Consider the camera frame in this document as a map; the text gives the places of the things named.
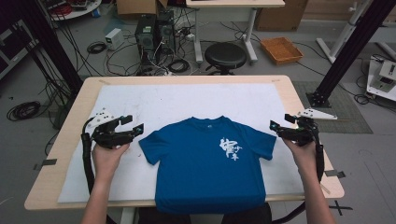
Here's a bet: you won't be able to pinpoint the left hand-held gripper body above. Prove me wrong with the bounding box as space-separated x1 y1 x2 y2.
86 107 135 149

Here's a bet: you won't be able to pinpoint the black metal post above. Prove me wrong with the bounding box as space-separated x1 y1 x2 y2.
306 0 396 108
13 0 84 95

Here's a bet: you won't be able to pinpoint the white machine on base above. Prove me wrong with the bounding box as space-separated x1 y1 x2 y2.
365 54 396 103

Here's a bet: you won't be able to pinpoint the person's right hand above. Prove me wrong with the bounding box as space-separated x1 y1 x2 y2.
282 138 319 185

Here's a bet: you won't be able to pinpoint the grey tape strip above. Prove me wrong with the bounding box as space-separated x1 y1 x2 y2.
324 169 347 179
33 158 58 172

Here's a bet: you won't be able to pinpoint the black round stool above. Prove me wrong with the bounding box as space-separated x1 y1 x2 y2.
204 41 248 77

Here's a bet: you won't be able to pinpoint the small white power supply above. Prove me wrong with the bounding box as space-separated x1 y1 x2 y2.
105 27 125 51

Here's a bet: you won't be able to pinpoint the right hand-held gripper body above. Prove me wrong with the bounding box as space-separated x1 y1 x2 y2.
276 107 338 147

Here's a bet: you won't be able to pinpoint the person's left hand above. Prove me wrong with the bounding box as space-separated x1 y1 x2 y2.
92 143 131 187

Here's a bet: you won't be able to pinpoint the round white table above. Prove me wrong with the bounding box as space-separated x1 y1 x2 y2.
46 0 103 22

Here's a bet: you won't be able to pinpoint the orange tray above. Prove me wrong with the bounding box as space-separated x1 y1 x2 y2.
260 36 304 66

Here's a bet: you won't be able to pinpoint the white table mat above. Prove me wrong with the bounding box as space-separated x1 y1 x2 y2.
57 82 305 203

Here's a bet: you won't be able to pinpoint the light wooden table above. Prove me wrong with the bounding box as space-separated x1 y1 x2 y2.
23 74 346 212

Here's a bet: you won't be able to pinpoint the black computer tower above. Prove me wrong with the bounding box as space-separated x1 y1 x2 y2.
155 10 177 56
134 13 159 67

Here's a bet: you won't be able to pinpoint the cardboard box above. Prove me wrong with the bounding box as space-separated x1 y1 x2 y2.
116 0 169 17
255 0 309 33

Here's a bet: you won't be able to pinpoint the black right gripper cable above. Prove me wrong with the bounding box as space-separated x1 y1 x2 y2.
271 123 326 224

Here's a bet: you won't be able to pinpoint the person's dark pants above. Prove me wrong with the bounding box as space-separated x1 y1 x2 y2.
136 203 274 224

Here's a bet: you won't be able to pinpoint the coiled black cable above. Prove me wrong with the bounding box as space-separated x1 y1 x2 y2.
6 100 42 122
166 58 191 75
86 41 107 55

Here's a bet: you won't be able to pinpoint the white desk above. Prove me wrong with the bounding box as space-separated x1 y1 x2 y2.
185 0 286 65

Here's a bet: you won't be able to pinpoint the grey floor mat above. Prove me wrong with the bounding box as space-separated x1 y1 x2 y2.
292 80 374 134

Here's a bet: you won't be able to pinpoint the blue t-shirt with white print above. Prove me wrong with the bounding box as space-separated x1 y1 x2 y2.
138 115 277 216

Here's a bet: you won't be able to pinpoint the white metal stand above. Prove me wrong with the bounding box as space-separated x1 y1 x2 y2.
316 0 372 64

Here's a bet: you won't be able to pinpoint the grey metal rack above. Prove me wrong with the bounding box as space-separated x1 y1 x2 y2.
0 18 40 80

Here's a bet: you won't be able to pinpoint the thin wooden stick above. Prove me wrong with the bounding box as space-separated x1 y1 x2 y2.
319 182 332 196

